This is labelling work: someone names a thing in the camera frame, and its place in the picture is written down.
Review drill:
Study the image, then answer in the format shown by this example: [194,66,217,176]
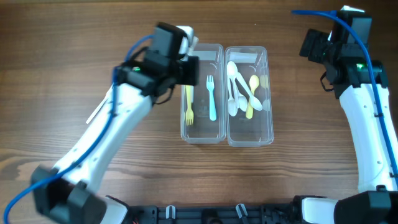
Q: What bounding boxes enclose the light blue plastic fork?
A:
[206,75,217,121]

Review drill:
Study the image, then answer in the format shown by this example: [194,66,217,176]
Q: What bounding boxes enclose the clear plastic container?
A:
[224,46,274,147]
[180,44,227,144]

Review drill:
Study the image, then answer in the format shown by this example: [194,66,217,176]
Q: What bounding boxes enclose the yellow plastic fork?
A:
[185,85,194,126]

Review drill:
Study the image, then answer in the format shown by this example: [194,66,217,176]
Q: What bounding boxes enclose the white plastic spoon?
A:
[236,72,263,111]
[227,61,239,109]
[234,78,248,112]

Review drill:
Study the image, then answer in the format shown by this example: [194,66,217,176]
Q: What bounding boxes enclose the white spoon crossing yellow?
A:
[227,79,238,116]

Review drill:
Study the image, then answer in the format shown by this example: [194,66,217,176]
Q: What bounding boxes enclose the yellow plastic spoon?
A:
[246,75,259,119]

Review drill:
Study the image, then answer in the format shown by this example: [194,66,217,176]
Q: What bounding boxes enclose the white plastic fork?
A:
[190,86,194,103]
[86,98,107,124]

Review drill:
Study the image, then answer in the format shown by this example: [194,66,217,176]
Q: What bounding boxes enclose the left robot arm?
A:
[30,22,199,223]

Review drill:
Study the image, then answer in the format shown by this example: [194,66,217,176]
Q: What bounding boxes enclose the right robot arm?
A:
[290,9,397,223]

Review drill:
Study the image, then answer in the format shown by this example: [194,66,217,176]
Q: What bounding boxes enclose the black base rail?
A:
[124,203,305,224]

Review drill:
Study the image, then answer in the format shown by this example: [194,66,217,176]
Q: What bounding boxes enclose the left blue cable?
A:
[2,34,155,224]

